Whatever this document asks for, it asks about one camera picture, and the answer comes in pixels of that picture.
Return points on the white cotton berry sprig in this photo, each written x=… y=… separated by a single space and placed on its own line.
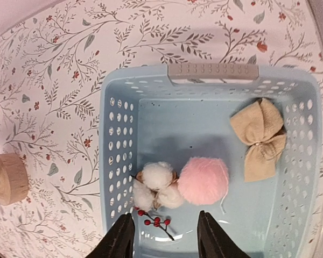
x=156 y=186

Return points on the floral patterned table mat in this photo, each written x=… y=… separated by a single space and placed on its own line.
x=51 y=71

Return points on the small green christmas tree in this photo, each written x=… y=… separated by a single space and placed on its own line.
x=14 y=183

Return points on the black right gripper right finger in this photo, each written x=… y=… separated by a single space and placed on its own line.
x=213 y=241

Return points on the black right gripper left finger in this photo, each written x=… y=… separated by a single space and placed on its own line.
x=118 y=241

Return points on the light blue plastic basket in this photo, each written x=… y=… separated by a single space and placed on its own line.
x=172 y=113

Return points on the pink pompom ornament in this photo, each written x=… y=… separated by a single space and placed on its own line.
x=204 y=181

